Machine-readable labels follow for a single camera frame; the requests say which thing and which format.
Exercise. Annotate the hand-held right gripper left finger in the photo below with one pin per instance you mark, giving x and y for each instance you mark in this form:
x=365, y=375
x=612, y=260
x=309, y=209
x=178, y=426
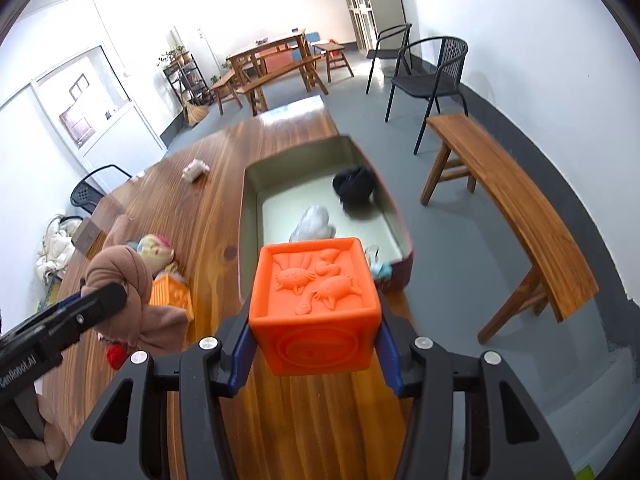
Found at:
x=239, y=360

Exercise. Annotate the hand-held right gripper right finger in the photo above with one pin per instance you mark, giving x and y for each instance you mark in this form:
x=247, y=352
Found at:
x=389, y=360

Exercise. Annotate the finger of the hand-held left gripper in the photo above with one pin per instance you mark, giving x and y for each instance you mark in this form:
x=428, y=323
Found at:
x=95, y=305

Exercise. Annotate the brown knotted cloth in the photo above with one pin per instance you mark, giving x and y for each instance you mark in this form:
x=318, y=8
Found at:
x=120, y=270

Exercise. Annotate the orange rubber cube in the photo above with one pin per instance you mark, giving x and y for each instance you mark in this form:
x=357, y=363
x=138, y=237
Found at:
x=315, y=310

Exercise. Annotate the pink tin container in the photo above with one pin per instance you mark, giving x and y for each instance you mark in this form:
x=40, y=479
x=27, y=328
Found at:
x=250, y=220

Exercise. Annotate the red ball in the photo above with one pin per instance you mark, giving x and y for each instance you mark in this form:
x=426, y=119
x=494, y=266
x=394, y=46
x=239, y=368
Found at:
x=115, y=355

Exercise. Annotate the white jacket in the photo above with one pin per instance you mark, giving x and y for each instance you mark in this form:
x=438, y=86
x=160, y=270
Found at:
x=55, y=250

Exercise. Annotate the cardboard box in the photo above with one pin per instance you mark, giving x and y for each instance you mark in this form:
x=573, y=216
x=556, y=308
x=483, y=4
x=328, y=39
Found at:
x=87, y=235

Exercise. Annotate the pastel striped sock ball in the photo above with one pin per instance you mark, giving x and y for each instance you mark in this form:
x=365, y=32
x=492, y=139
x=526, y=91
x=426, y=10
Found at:
x=152, y=250

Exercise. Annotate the black chair with round back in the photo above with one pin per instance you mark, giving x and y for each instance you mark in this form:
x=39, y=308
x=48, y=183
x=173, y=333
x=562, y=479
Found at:
x=87, y=192

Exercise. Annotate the grey sock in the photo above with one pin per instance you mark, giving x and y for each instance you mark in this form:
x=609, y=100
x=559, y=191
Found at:
x=312, y=225

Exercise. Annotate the black sock ball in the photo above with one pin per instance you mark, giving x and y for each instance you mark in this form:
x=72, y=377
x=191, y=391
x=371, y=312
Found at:
x=354, y=185

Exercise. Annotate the white framed window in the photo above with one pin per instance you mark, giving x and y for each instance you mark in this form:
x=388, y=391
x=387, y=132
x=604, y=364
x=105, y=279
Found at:
x=85, y=105

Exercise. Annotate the long wooden bench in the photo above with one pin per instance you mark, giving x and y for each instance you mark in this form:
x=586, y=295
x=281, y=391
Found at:
x=525, y=210

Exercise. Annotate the straw broom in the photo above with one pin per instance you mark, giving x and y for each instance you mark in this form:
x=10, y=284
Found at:
x=196, y=114

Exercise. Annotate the black plant shelf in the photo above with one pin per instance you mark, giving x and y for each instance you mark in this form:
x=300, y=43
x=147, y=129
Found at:
x=187, y=75

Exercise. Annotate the wooden dining bench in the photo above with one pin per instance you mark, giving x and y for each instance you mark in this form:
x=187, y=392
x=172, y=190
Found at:
x=280, y=75
x=222, y=85

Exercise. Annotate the black perforated metal chair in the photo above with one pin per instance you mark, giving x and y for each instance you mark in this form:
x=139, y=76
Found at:
x=425, y=85

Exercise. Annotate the wooden dining table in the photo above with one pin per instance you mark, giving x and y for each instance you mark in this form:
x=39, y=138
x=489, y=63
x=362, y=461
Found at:
x=265, y=47

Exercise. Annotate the small wooden stool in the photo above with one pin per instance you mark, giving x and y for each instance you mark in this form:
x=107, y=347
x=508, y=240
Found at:
x=332, y=52

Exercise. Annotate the grey metal cabinet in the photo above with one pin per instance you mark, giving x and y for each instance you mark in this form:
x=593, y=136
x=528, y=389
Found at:
x=370, y=5

